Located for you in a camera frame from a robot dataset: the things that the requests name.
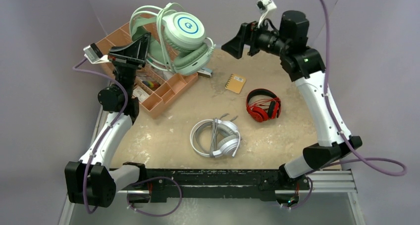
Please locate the red black headphones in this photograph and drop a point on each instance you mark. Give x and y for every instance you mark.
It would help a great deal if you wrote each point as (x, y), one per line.
(263, 109)

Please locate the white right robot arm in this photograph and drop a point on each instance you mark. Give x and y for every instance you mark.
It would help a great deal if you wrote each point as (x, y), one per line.
(306, 69)

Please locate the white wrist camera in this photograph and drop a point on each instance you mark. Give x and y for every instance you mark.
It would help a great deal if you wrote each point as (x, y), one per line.
(94, 55)
(266, 7)

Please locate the colourful marker set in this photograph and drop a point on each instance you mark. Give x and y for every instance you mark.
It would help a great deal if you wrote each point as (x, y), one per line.
(153, 85)

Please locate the light blue stapler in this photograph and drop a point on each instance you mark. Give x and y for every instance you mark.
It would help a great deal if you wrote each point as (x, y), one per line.
(205, 72)

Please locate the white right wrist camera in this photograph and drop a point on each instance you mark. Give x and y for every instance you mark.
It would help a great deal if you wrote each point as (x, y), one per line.
(266, 7)

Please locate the yellow spiral notebook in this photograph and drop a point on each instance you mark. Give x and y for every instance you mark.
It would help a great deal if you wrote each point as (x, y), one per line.
(235, 83)

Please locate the mint green headphones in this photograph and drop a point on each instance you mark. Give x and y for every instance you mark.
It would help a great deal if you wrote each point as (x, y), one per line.
(181, 46)

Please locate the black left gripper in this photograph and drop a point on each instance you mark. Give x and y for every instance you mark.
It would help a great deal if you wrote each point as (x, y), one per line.
(134, 53)

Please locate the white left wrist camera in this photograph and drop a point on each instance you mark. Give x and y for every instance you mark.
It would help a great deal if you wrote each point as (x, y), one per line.
(94, 55)

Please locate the white over-ear headphones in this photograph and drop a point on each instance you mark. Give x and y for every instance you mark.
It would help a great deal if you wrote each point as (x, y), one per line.
(225, 138)

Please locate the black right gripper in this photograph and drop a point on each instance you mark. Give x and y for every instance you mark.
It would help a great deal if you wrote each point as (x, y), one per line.
(236, 47)

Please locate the white staples box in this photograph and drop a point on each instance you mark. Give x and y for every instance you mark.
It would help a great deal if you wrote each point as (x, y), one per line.
(141, 94)

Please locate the peach plastic file organizer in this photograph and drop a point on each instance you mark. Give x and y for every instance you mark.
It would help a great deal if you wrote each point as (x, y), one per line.
(172, 85)

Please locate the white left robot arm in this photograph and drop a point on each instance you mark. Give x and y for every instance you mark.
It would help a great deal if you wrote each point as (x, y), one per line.
(89, 180)

